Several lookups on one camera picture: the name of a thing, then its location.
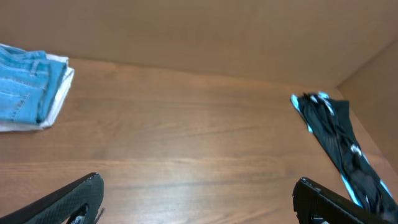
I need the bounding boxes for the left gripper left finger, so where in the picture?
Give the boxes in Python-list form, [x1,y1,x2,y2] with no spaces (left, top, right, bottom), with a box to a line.
[1,172,104,224]

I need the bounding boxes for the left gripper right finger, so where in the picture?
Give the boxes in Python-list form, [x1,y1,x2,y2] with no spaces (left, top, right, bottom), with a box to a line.
[292,177,391,224]

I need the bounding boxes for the light blue denim jeans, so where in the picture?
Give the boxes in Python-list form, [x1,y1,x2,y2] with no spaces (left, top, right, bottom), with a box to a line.
[0,45,68,126]

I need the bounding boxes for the black patterned garment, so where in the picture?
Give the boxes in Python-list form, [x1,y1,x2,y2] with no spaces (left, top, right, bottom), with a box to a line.
[297,91,398,218]

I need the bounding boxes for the folded beige trousers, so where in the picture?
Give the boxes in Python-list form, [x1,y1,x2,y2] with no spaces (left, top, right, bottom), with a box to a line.
[0,43,75,133]

